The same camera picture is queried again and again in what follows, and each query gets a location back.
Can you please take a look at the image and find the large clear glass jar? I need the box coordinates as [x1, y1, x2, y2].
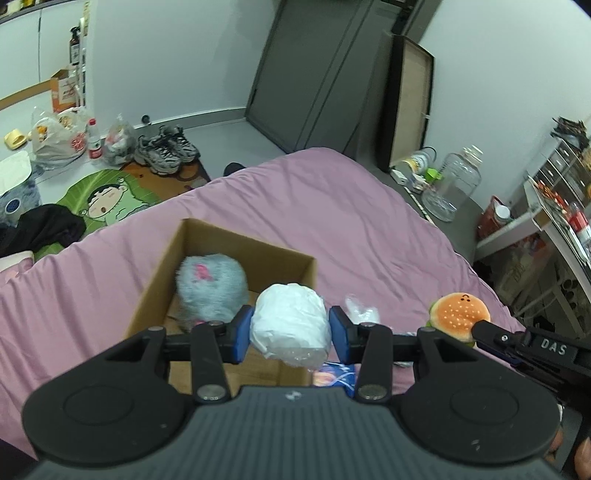
[422, 145, 483, 223]

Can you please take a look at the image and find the white plastic shopping bag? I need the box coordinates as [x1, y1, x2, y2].
[30, 107, 90, 170]

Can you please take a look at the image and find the green cartoon floor mat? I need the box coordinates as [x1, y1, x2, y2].
[56, 170, 161, 239]

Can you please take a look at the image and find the black framed brown board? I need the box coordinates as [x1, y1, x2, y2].
[374, 35, 435, 172]

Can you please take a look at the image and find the red label water bottle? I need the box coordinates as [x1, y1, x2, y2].
[87, 118, 103, 160]

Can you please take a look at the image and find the dark grey door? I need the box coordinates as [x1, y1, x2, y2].
[246, 0, 416, 153]

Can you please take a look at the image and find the black clothing pile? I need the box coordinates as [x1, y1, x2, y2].
[1, 204, 86, 257]

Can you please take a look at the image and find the grey sneaker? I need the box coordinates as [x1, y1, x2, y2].
[159, 125, 200, 164]
[133, 135, 181, 176]

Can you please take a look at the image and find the dark pump bottle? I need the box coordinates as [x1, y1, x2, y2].
[69, 26, 81, 67]

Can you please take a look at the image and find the brown door mat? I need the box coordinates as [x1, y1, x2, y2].
[121, 160, 211, 201]

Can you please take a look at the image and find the pink bed sheet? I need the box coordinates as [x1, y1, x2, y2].
[1, 148, 521, 451]

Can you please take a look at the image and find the yellow slipper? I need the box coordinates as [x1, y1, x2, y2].
[4, 129, 28, 151]

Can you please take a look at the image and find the grey sneaker right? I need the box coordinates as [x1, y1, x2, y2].
[159, 125, 200, 164]

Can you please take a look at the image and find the clear plastic trash bag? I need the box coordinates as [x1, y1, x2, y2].
[103, 114, 137, 167]

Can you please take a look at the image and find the clear plastic bead bag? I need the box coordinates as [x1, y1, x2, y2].
[344, 295, 381, 325]

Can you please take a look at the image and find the orange white cardboard box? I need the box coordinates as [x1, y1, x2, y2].
[49, 69, 78, 113]

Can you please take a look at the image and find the grey sneaker left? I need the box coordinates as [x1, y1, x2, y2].
[133, 135, 181, 176]

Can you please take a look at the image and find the white desk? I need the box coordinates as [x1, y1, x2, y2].
[474, 179, 590, 339]

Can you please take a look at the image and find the white soft ball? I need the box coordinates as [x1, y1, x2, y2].
[249, 283, 332, 371]

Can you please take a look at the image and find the blue printed snack packet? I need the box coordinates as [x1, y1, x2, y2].
[311, 362, 356, 398]

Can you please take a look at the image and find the grey pink plush toy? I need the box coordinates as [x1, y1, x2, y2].
[175, 254, 249, 331]

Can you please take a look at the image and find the hamburger plush toy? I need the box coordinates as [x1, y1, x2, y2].
[426, 292, 491, 346]

